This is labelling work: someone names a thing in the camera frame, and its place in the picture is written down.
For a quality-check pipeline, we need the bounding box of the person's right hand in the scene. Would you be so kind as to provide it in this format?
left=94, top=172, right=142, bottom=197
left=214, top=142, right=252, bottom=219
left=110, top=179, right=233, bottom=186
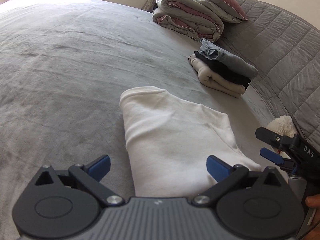
left=306, top=195, right=320, bottom=208

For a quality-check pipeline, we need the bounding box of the white printed sweatshirt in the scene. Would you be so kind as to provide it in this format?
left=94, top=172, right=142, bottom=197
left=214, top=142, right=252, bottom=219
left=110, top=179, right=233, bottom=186
left=119, top=86, right=262, bottom=198

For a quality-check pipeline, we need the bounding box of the grey quilted headboard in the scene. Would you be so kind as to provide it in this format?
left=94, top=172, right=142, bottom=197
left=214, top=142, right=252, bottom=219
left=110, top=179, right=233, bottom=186
left=217, top=0, right=320, bottom=153

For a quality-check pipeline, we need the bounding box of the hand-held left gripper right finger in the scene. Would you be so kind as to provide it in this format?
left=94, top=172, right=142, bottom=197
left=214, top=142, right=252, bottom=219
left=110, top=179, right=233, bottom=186
left=192, top=155, right=288, bottom=207

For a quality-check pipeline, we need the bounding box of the folded beige garment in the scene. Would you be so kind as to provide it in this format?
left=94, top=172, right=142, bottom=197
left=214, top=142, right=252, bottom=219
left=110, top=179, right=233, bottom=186
left=188, top=55, right=247, bottom=98

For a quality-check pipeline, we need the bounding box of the bed with grey sheet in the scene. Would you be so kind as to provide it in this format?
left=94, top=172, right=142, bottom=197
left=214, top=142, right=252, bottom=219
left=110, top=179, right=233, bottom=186
left=0, top=0, right=300, bottom=240

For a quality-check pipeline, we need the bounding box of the folded grey garment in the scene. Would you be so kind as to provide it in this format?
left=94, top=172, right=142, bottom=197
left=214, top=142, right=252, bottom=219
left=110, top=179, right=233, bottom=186
left=199, top=38, right=258, bottom=78

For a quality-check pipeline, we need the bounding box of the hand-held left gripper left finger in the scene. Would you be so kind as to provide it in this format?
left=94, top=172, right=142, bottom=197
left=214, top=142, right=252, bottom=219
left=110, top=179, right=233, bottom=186
left=34, top=155, right=125, bottom=207

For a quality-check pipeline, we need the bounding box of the folded grey pink quilt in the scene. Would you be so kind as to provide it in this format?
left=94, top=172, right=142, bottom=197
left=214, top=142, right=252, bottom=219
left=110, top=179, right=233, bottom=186
left=152, top=0, right=224, bottom=43

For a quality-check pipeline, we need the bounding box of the folded black garment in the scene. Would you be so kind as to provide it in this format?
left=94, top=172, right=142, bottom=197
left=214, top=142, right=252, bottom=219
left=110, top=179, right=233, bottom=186
left=194, top=51, right=251, bottom=88

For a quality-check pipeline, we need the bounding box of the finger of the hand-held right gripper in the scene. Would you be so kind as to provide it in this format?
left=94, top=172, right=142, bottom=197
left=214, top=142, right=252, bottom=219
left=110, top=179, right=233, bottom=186
left=260, top=148, right=295, bottom=168
left=255, top=127, right=299, bottom=153

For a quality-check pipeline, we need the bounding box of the white plush toy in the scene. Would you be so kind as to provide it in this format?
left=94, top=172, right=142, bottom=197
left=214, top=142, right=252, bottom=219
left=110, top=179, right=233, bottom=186
left=265, top=115, right=300, bottom=155

